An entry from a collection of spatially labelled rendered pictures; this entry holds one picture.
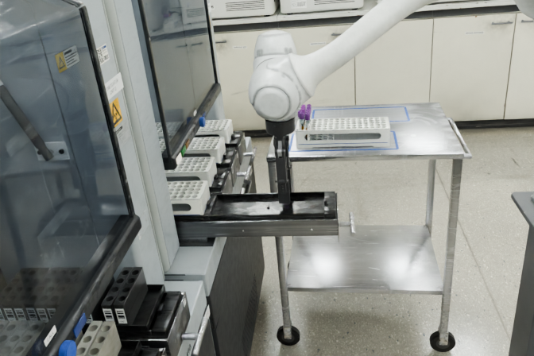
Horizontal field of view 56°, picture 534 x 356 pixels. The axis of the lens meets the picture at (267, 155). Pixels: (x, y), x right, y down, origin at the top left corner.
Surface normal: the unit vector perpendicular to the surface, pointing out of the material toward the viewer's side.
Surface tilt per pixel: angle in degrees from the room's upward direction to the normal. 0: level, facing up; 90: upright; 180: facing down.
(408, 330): 0
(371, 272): 0
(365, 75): 90
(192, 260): 0
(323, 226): 90
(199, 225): 90
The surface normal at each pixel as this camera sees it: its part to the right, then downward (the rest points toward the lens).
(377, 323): -0.09, -0.90
